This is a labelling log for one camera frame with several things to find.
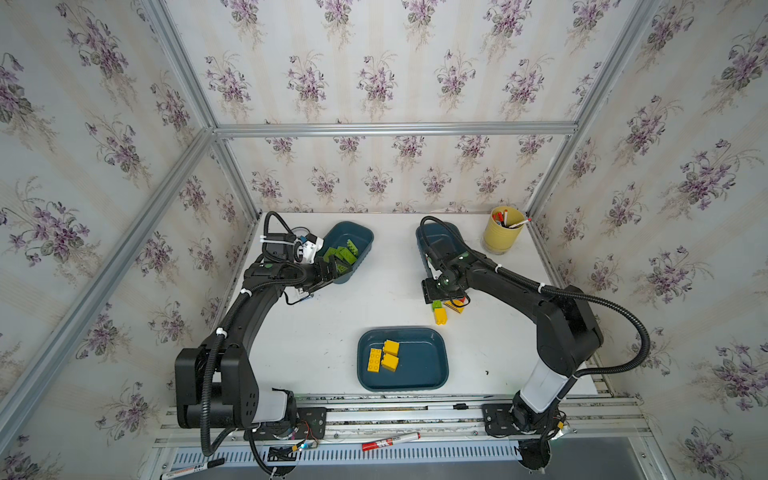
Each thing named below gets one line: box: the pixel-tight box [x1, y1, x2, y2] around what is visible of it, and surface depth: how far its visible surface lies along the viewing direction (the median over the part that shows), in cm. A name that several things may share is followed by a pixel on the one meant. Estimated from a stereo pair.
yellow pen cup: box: [484, 205, 525, 255], surface depth 106 cm
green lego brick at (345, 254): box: [335, 247, 356, 265], surface depth 107 cm
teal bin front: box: [357, 327, 449, 392], surface depth 84 cm
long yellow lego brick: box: [367, 348, 382, 373], surface depth 84 cm
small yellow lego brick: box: [381, 352, 399, 372], surface depth 83 cm
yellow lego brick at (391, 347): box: [383, 339, 400, 356], surface depth 85 cm
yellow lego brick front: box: [434, 308, 448, 326], surface depth 94 cm
